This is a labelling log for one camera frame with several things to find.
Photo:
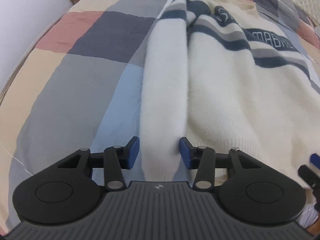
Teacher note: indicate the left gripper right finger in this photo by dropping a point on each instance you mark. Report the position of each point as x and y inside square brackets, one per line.
[206, 160]

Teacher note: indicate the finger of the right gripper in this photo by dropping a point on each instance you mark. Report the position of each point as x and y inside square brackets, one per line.
[310, 176]

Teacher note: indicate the patchwork checkered bed quilt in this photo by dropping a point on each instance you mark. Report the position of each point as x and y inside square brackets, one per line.
[81, 87]

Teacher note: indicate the cream sweater with navy stripes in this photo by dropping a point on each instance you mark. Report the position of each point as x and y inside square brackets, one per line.
[221, 75]

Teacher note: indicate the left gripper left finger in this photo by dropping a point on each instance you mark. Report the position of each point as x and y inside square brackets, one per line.
[112, 160]

